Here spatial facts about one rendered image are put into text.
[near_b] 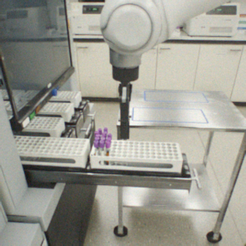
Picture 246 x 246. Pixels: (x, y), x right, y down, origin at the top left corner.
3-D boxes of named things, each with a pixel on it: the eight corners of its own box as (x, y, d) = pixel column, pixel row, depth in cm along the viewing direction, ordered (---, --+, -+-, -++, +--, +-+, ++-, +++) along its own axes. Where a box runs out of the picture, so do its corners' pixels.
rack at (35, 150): (1, 166, 78) (-4, 151, 75) (15, 149, 86) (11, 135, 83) (85, 170, 76) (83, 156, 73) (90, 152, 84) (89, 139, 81)
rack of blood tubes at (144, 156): (90, 171, 75) (89, 156, 72) (95, 153, 84) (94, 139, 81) (180, 175, 73) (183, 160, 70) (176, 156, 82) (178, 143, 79)
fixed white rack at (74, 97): (22, 108, 118) (20, 97, 115) (30, 100, 127) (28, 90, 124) (77, 110, 116) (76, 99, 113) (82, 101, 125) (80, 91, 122)
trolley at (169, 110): (113, 238, 140) (109, 123, 100) (119, 184, 180) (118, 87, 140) (222, 245, 136) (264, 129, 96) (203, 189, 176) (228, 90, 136)
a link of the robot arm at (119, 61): (143, 40, 63) (141, 62, 66) (110, 40, 63) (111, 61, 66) (143, 46, 55) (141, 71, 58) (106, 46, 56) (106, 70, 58)
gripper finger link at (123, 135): (129, 119, 70) (129, 120, 69) (129, 138, 74) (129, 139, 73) (119, 118, 70) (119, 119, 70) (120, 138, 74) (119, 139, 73)
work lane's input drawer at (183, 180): (-7, 183, 80) (-15, 163, 75) (12, 159, 92) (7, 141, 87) (202, 196, 75) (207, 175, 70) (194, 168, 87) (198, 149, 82)
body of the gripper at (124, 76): (139, 69, 58) (137, 102, 63) (139, 61, 65) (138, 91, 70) (110, 68, 58) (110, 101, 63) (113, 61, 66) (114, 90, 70)
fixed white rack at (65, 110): (7, 122, 105) (4, 110, 102) (17, 112, 114) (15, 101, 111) (69, 124, 103) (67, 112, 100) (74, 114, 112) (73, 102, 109)
